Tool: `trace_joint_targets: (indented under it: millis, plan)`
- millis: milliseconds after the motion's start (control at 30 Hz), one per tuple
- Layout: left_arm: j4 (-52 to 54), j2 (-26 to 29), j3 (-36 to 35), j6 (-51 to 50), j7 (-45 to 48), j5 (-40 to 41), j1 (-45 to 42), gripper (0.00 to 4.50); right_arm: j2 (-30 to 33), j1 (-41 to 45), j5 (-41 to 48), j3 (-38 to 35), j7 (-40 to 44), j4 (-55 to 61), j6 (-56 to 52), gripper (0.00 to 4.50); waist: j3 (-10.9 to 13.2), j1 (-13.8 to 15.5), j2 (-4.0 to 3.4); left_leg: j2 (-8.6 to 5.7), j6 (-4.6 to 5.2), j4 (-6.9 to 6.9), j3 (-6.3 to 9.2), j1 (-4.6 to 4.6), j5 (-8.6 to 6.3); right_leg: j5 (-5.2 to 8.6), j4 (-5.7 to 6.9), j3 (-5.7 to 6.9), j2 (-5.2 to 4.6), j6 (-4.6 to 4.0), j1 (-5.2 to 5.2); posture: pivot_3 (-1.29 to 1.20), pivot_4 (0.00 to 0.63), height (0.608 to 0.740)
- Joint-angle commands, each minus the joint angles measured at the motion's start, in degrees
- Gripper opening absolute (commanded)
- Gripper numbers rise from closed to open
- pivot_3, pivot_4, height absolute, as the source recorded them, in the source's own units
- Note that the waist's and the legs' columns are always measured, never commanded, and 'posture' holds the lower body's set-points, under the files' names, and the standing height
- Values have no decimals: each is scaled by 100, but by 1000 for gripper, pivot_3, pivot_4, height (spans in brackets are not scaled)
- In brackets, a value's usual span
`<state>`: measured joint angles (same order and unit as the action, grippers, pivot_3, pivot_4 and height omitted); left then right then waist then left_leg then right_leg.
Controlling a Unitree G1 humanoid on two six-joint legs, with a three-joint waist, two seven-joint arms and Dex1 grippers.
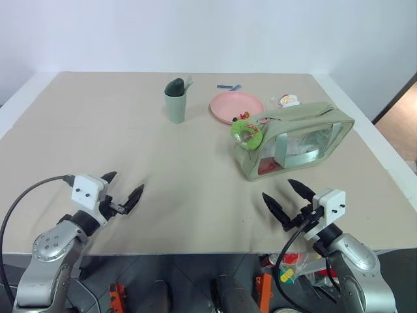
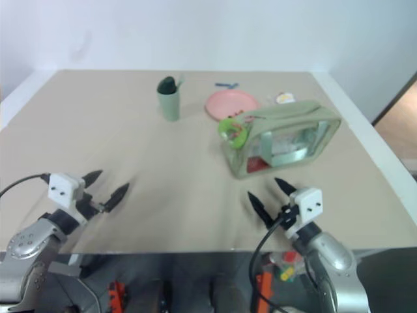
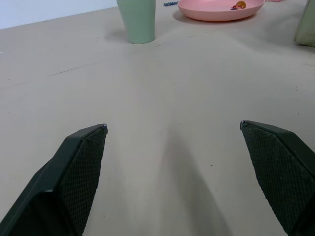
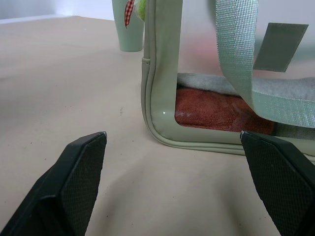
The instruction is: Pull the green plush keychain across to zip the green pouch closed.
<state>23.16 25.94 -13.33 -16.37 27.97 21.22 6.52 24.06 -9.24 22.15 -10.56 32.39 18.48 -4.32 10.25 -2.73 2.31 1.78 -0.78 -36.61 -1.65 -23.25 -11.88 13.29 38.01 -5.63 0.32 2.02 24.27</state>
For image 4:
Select grey towel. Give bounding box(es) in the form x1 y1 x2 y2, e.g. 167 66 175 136
176 73 315 142

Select rust red towel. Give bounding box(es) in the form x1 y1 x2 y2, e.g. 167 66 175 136
174 88 276 135

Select green fuzzy ball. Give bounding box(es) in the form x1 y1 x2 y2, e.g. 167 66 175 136
135 0 148 21

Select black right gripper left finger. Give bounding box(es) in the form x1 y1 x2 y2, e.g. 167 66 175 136
0 131 108 236

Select pale green vase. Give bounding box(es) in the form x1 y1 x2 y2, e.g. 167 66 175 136
111 0 146 53

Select red checked ribbon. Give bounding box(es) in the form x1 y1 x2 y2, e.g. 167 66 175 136
124 0 135 29

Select clear green-trimmed tote bag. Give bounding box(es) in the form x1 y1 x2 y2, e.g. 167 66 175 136
140 0 315 157

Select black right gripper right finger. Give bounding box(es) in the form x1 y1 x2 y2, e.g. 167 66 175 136
240 131 315 236

